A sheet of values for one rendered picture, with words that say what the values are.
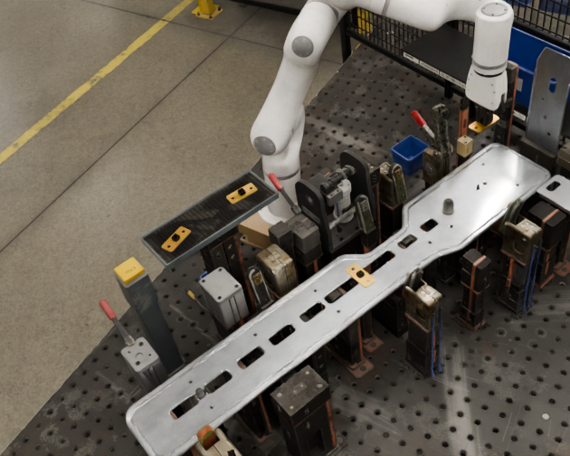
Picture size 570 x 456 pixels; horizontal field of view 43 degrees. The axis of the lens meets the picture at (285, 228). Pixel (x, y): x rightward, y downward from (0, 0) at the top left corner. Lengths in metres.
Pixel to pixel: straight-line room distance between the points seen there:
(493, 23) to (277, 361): 0.96
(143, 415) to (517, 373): 1.04
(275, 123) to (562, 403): 1.11
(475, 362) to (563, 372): 0.24
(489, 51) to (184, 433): 1.16
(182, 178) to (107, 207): 0.42
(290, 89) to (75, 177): 2.24
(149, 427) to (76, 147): 2.70
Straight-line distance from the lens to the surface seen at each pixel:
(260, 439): 2.07
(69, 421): 2.28
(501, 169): 2.27
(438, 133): 2.17
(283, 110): 2.10
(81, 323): 3.40
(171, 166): 3.97
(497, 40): 1.83
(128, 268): 1.92
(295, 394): 1.75
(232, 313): 1.90
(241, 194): 2.00
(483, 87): 1.93
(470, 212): 2.13
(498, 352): 2.21
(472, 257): 2.03
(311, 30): 1.88
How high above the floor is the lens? 2.54
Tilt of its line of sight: 47 degrees down
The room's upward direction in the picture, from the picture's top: 11 degrees counter-clockwise
